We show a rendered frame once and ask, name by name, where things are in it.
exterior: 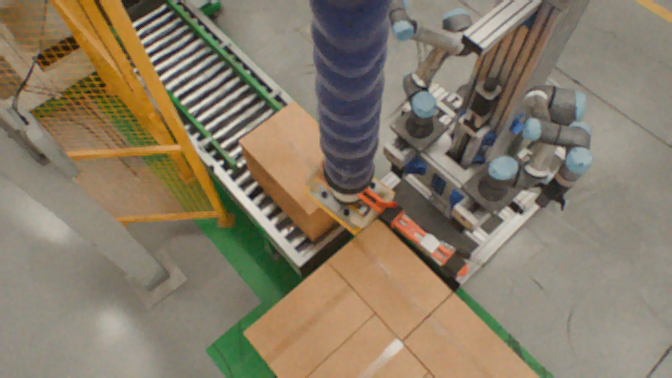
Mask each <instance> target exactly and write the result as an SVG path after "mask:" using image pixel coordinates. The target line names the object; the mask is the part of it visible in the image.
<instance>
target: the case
mask: <svg viewBox="0 0 672 378"><path fill-rule="evenodd" d="M319 137H320V133H319V129H318V123H317V122H316V121H315V120H314V119H313V118H312V117H311V116H310V115H309V113H308V112H307V111H306V110H305V109H303V108H302V107H301V106H299V105H298V104H297V103H296V102H295V101H293V102H292V103H290V104H289V105H288V106H286V107H285V108H283V109H281V110H280V111H278V112H277V113H275V115H274V116H273V117H271V118H270V119H269V120H267V121H266V122H264V123H263V124H262V125H259V126H258V127H257V128H255V129H254V130H252V131H251V132H250V133H248V134H247V135H245V137H244V138H243V139H241V140H239V141H238V142H239V145H241V148H242V151H243V154H244V158H245V161H246V163H247V166H248V169H249V172H250V175H251V176H252V177H253V179H254V180H255V181H256V182H257V183H258V184H259V185H260V186H262V188H263V189H264V190H265V191H266V192H267V193H268V194H269V195H270V196H271V197H272V198H273V199H274V201H275V202H276V204H277V205H278V206H279V207H280V208H281V209H283V210H284V211H285V212H286V213H287V214H288V215H289V216H290V217H291V218H292V220H293V221H294V223H295V224H296V225H297V226H298V227H299V228H300V229H301V230H302V231H304V232H305V233H306V234H307V235H308V237H309V238H310V239H311V240H312V241H313V242H315V241H316V240H317V239H319V238H320V237H321V236H322V235H323V234H324V233H327V232H328V231H329V230H330V229H331V228H333V227H334V226H335V225H336V224H337V223H339V221H337V220H336V219H335V218H334V217H332V216H331V215H330V214H329V213H328V212H326V211H324V210H323V209H322V208H321V207H319V206H318V205H317V204H316V203H314V202H313V201H312V199H311V198H310V197H308V196H307V195H306V194H305V193H304V192H302V191H304V190H305V189H306V188H307V187H308V186H307V184H306V180H305V179H306V175H307V173H308V172H309V170H311V169H312V167H314V166H315V165H318V164H321V163H320V162H321V160H322V158H323V157H324V154H323V153H322V151H321V149H320V145H319ZM316 177H317V179H318V180H319V181H321V182H322V183H323V184H324V185H327V186H328V187H329V188H330V186H329V185H328V184H327V182H326V180H324V175H323V173H322V172H320V173H318V174H317V175H316V176H315V177H314V180H315V179H316Z"/></svg>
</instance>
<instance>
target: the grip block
mask: <svg viewBox="0 0 672 378"><path fill-rule="evenodd" d="M403 214H404V209H403V208H402V207H401V206H399V205H398V206H397V207H396V208H394V207H383V208H382V209H381V210H380V211H379V212H378V219H379V220H380V221H381V223H382V224H384V225H385V226H386V227H387V228H392V229H393V228H394V224H395V223H396V222H399V220H400V217H401V215H403Z"/></svg>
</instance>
